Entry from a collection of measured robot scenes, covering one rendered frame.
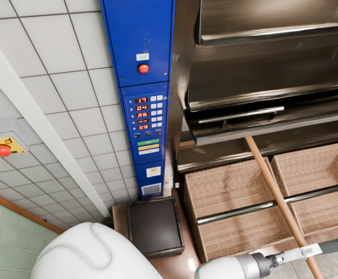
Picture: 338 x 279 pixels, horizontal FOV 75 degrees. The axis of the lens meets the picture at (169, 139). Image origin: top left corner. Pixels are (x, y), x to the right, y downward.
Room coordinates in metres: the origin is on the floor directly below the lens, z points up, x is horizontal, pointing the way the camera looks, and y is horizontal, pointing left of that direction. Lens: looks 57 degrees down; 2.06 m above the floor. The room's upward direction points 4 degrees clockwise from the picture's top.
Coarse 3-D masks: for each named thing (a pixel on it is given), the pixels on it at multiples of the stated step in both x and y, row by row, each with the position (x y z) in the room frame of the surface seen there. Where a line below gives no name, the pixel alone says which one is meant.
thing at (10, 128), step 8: (0, 120) 0.38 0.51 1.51; (8, 120) 0.38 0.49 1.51; (16, 120) 0.39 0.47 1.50; (0, 128) 0.35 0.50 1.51; (8, 128) 0.35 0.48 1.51; (16, 128) 0.36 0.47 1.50; (24, 128) 0.39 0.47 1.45; (0, 136) 0.33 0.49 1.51; (8, 136) 0.33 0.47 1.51; (16, 136) 0.34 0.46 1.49; (24, 136) 0.37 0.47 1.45; (0, 144) 0.32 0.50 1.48; (8, 144) 0.32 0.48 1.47; (16, 144) 0.33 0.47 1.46; (24, 144) 0.34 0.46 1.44; (16, 152) 0.32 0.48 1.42
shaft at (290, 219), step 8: (248, 136) 0.61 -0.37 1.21; (248, 144) 0.57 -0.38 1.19; (256, 152) 0.52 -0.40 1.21; (256, 160) 0.49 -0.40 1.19; (264, 168) 0.44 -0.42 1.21; (264, 176) 0.41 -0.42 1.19; (272, 184) 0.37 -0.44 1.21; (272, 192) 0.35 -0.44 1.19; (280, 200) 0.31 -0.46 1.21; (280, 208) 0.28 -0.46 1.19; (288, 208) 0.28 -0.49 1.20; (288, 216) 0.25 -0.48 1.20; (288, 224) 0.22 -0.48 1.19; (296, 224) 0.22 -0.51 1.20; (296, 232) 0.19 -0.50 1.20; (296, 240) 0.16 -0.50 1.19; (304, 240) 0.16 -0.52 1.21; (312, 256) 0.11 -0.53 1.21; (312, 264) 0.09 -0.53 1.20; (312, 272) 0.07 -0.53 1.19; (320, 272) 0.07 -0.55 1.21
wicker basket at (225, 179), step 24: (216, 168) 0.60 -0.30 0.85; (240, 168) 0.64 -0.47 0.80; (192, 192) 0.51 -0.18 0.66; (216, 192) 0.55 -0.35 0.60; (240, 192) 0.57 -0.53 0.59; (264, 192) 0.56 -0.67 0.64; (192, 216) 0.35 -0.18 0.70; (240, 216) 0.40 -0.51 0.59; (264, 216) 0.41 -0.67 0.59; (216, 240) 0.24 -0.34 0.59; (240, 240) 0.25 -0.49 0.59; (264, 240) 0.26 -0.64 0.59
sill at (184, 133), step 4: (184, 132) 0.62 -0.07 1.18; (188, 132) 0.62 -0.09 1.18; (180, 136) 0.60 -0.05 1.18; (184, 136) 0.60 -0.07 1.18; (188, 136) 0.60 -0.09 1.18; (180, 140) 0.57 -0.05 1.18; (184, 140) 0.58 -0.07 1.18; (188, 140) 0.58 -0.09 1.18; (192, 140) 0.58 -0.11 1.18; (180, 144) 0.56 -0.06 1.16; (184, 144) 0.57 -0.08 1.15; (188, 144) 0.58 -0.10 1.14
